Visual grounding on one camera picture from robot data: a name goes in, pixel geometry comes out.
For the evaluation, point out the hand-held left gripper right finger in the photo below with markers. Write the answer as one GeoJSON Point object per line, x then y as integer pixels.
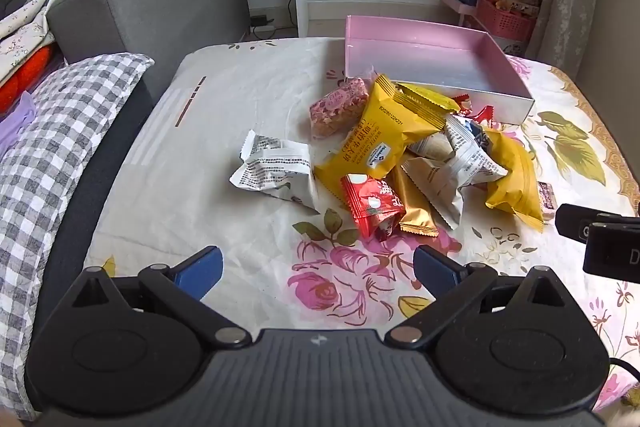
{"type": "Point", "coordinates": [435, 269]}

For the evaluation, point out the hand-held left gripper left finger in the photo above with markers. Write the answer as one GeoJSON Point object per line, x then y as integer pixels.
{"type": "Point", "coordinates": [202, 269]}

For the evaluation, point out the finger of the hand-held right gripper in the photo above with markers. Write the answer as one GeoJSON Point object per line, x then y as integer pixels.
{"type": "Point", "coordinates": [570, 222]}
{"type": "Point", "coordinates": [612, 252]}

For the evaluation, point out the purple label biscuit packet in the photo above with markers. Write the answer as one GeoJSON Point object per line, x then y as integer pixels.
{"type": "Point", "coordinates": [547, 197]}

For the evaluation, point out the long gold snack packet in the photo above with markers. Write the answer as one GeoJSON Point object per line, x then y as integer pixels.
{"type": "Point", "coordinates": [412, 207]}

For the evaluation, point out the red snack packet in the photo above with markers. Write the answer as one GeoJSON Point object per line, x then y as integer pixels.
{"type": "Point", "coordinates": [367, 202]}

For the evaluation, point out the white printed snack packet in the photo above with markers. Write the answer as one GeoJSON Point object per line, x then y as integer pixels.
{"type": "Point", "coordinates": [470, 152]}
{"type": "Point", "coordinates": [272, 167]}

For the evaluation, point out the small beige snack packet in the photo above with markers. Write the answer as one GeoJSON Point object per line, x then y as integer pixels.
{"type": "Point", "coordinates": [430, 147]}

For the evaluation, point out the red white candy wrapper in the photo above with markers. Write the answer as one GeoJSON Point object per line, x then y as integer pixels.
{"type": "Point", "coordinates": [464, 102]}

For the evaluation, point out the small gold yellow snack packet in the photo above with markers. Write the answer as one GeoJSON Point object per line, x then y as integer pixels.
{"type": "Point", "coordinates": [432, 99]}

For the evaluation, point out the pink snack bar packet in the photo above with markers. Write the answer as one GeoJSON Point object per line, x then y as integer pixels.
{"type": "Point", "coordinates": [335, 107]}

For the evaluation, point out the pink silver cardboard box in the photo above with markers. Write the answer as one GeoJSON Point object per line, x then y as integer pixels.
{"type": "Point", "coordinates": [425, 62]}

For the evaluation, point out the checked grey white cushion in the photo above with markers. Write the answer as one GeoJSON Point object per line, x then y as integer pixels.
{"type": "Point", "coordinates": [50, 167]}

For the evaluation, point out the white patterned storage box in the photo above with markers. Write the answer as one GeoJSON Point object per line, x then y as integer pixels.
{"type": "Point", "coordinates": [512, 46]}

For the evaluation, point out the large pink basket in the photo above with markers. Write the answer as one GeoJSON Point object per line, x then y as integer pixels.
{"type": "Point", "coordinates": [505, 22]}

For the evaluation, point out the purple cloth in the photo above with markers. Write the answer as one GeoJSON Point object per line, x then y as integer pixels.
{"type": "Point", "coordinates": [15, 122]}

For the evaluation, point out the pink stool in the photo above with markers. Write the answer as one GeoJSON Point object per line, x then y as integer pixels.
{"type": "Point", "coordinates": [460, 7]}

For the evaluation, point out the power strip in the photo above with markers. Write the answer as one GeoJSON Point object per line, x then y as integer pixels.
{"type": "Point", "coordinates": [262, 24]}

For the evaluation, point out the red orange cushion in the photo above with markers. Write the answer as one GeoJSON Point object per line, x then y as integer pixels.
{"type": "Point", "coordinates": [25, 77]}

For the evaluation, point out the beige floral cushion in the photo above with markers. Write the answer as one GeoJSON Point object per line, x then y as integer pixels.
{"type": "Point", "coordinates": [22, 32]}

